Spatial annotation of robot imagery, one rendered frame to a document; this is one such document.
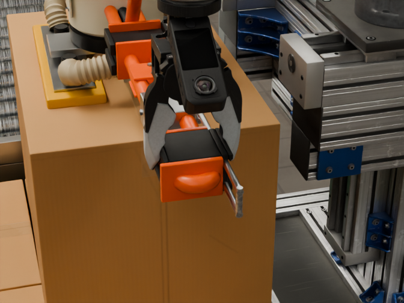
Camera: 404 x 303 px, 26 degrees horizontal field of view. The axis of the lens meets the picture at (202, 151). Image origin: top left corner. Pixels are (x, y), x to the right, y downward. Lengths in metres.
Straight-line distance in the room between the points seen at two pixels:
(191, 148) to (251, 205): 0.46
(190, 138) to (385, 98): 0.63
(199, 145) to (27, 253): 0.84
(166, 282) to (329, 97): 0.43
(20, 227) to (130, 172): 0.56
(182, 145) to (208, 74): 0.14
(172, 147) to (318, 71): 0.54
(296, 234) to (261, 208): 0.95
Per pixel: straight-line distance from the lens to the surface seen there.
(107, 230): 1.44
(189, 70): 0.93
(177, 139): 1.05
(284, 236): 2.42
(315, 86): 1.53
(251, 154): 1.42
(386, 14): 1.55
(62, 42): 1.60
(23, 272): 1.77
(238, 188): 0.97
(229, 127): 1.03
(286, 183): 3.04
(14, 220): 1.92
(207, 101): 0.91
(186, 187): 1.00
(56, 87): 1.49
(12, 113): 2.39
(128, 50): 1.31
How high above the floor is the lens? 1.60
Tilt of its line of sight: 30 degrees down
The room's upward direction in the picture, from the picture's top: straight up
